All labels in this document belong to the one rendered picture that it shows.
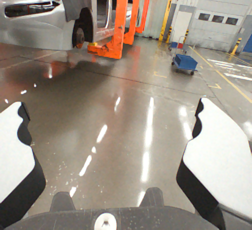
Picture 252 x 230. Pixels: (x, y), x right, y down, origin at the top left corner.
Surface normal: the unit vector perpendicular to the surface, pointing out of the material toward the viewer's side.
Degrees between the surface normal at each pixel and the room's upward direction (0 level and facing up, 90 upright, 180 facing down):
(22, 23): 89
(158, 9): 90
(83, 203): 0
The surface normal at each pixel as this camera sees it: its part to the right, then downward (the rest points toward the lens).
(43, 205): 0.14, -0.84
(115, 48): -0.17, 0.50
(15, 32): 0.07, 0.75
